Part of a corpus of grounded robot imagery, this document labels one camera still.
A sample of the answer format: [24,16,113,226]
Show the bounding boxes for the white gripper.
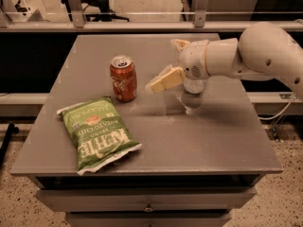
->
[145,39,209,94]

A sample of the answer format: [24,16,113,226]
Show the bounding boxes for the red coke can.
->
[110,55,137,102]

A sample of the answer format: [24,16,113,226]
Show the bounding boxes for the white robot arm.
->
[145,22,303,99]

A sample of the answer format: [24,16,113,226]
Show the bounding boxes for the green jalapeno chip bag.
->
[57,96,142,175]

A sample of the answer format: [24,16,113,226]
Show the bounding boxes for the black office chair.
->
[60,0,131,23]

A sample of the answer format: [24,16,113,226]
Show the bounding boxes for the grey top drawer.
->
[36,187,257,213]

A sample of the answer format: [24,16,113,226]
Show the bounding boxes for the black pole at left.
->
[0,123,19,168]

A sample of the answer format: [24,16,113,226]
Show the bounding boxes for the metal window frame rail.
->
[1,0,302,33]

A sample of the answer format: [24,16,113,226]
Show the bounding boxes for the white cable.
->
[258,92,299,122]

